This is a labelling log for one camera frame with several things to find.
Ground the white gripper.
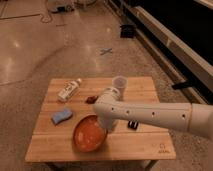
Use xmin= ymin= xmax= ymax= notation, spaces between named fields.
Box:
xmin=98 ymin=116 xmax=118 ymax=131

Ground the orange ceramic bowl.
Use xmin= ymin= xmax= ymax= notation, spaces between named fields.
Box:
xmin=72 ymin=115 xmax=107 ymax=152

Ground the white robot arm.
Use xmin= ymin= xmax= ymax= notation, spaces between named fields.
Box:
xmin=93 ymin=87 xmax=213 ymax=141

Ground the dark red food item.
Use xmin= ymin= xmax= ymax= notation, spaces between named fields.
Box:
xmin=85 ymin=96 xmax=98 ymax=104

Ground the translucent plastic cup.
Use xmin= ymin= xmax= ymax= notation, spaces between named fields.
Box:
xmin=112 ymin=76 xmax=127 ymax=96

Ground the wooden table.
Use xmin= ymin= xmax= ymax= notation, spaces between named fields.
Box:
xmin=25 ymin=78 xmax=176 ymax=163

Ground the white plastic bottle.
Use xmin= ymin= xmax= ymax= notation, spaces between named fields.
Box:
xmin=58 ymin=78 xmax=82 ymax=102

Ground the blue sponge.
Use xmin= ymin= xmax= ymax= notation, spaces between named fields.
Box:
xmin=51 ymin=108 xmax=73 ymax=125

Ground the black box on floor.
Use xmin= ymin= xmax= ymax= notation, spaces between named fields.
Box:
xmin=120 ymin=25 xmax=135 ymax=38

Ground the long grey black bench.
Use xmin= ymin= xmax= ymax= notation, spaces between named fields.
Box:
xmin=105 ymin=0 xmax=213 ymax=111

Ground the grey device on floor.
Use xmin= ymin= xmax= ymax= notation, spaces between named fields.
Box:
xmin=46 ymin=0 xmax=74 ymax=13

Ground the cable on floor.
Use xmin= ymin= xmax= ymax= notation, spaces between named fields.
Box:
xmin=39 ymin=0 xmax=54 ymax=25

